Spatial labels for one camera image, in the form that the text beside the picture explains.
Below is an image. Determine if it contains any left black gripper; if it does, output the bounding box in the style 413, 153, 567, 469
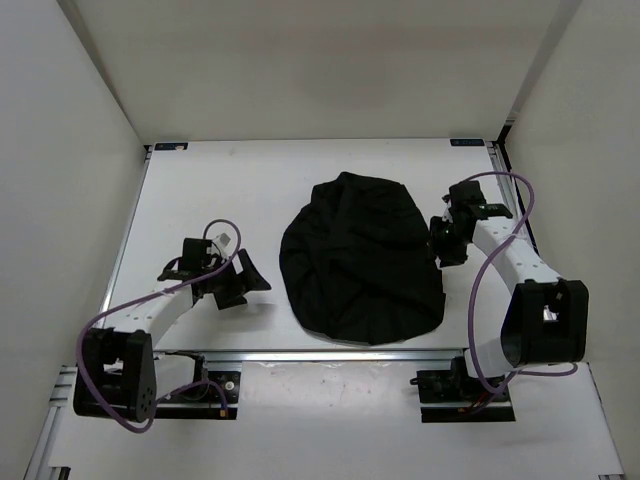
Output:
203, 248, 270, 308

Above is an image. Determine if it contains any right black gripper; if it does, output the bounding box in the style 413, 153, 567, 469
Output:
423, 215, 469, 268

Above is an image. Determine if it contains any black pleated skirt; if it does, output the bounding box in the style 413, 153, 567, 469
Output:
279, 172, 446, 346

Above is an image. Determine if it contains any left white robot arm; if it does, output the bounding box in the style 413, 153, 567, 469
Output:
73, 235, 271, 429

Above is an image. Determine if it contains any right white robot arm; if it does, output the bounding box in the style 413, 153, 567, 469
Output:
430, 179, 589, 400

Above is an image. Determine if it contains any right blue corner label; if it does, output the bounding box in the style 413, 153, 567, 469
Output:
450, 138, 485, 147

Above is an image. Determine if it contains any blue corner label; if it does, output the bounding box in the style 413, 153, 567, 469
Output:
154, 142, 189, 151
450, 138, 485, 147

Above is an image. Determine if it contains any left blue corner label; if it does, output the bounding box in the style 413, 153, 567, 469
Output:
154, 142, 189, 151

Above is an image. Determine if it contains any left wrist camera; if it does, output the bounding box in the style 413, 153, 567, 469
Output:
212, 233, 231, 258

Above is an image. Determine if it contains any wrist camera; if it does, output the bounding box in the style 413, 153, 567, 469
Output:
442, 194, 456, 223
212, 233, 231, 258

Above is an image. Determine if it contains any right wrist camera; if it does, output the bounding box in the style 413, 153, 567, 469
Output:
442, 194, 456, 223

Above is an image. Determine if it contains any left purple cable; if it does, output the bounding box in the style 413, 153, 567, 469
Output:
73, 218, 243, 434

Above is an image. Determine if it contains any front aluminium frame rail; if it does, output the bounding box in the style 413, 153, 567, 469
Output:
158, 349, 462, 363

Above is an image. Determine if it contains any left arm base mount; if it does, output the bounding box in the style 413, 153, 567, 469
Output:
154, 350, 241, 421

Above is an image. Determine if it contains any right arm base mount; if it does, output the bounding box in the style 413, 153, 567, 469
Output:
409, 357, 516, 424

